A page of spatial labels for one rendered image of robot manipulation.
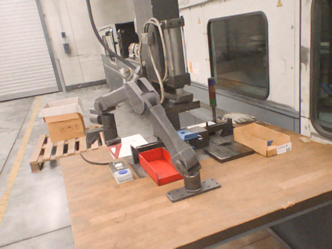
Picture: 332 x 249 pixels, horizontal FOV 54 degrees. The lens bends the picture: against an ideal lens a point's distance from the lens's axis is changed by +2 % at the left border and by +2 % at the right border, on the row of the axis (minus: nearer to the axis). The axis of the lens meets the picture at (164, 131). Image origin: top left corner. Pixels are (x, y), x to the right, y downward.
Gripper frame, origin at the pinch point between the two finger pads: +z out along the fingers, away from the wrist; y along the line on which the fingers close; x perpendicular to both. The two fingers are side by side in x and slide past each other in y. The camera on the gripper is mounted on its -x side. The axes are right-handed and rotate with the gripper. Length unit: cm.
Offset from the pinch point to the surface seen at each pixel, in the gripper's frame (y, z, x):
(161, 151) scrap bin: 2.4, 3.0, 21.1
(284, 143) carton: 27, 4, 70
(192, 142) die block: -2.6, 4.7, 39.4
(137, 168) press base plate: 5.1, 6.8, 7.6
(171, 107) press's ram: 2.6, -16.9, 29.1
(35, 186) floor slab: -223, 101, -60
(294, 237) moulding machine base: 5, 79, 95
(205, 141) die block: 2.9, 3.7, 44.3
